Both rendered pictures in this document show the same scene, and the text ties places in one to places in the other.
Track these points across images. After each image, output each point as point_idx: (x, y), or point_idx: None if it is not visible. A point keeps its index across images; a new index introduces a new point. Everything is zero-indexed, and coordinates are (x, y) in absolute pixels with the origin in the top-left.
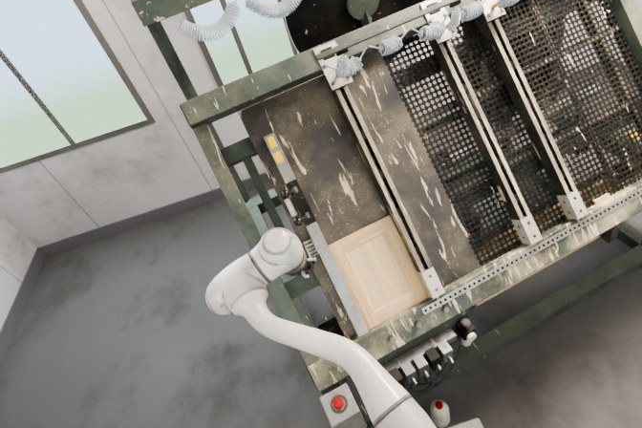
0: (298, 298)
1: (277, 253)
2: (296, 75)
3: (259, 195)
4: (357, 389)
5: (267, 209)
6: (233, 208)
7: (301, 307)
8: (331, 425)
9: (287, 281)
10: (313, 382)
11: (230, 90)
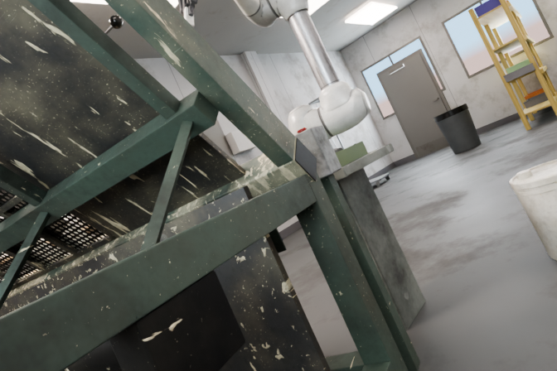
0: (214, 216)
1: None
2: None
3: None
4: None
5: (75, 7)
6: None
7: (228, 209)
8: (321, 125)
9: (195, 92)
10: (308, 150)
11: None
